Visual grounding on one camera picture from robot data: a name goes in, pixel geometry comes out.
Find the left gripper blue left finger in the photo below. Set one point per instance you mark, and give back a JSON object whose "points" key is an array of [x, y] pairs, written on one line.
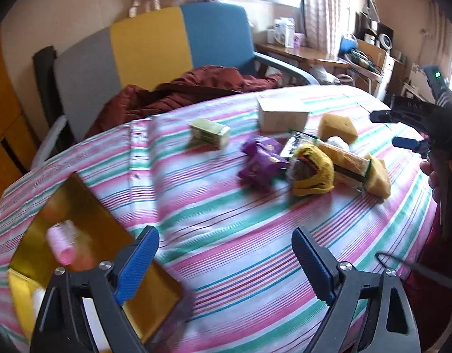
{"points": [[132, 263]]}

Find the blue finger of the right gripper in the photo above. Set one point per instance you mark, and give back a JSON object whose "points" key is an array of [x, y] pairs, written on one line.
{"points": [[420, 147]]}

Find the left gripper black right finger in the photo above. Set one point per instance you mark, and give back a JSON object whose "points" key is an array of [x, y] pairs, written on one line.
{"points": [[318, 264]]}

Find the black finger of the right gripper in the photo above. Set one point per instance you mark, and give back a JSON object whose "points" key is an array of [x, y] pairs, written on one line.
{"points": [[389, 117]]}

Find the yellow sponge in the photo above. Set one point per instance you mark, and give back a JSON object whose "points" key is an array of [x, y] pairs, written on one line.
{"points": [[377, 182]]}

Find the white plastic ball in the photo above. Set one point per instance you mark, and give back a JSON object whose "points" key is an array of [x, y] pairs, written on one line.
{"points": [[338, 142]]}

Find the tan wedge sponge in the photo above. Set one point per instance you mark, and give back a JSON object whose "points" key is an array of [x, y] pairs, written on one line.
{"points": [[331, 125]]}

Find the long cracker packet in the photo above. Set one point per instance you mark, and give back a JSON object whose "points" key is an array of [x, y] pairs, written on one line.
{"points": [[349, 168]]}

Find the short cracker packet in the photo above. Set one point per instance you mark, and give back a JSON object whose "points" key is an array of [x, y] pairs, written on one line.
{"points": [[296, 139]]}

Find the beige carton box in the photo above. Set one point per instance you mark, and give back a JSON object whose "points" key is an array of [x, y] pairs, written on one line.
{"points": [[278, 114]]}

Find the purple snack packet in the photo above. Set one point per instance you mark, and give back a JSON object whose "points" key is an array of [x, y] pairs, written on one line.
{"points": [[262, 168], [254, 144]]}

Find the small green box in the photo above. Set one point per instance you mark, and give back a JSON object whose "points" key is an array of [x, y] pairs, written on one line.
{"points": [[210, 132]]}

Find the right hand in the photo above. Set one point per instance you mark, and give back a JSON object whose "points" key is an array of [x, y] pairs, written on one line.
{"points": [[433, 179]]}

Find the wooden desk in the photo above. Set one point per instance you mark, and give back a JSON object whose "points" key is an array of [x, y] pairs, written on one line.
{"points": [[294, 61]]}

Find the striped bed sheet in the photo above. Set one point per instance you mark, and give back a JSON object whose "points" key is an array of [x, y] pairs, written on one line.
{"points": [[230, 243]]}

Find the white boxes on desk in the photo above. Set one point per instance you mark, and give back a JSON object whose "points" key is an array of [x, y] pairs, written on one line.
{"points": [[283, 34]]}

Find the maroon jacket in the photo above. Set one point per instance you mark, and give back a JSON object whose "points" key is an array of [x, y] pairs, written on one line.
{"points": [[198, 85]]}

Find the wooden wardrobe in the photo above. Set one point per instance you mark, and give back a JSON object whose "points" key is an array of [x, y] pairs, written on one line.
{"points": [[18, 141]]}

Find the tricolour armchair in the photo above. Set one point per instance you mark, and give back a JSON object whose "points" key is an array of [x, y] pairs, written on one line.
{"points": [[147, 50]]}

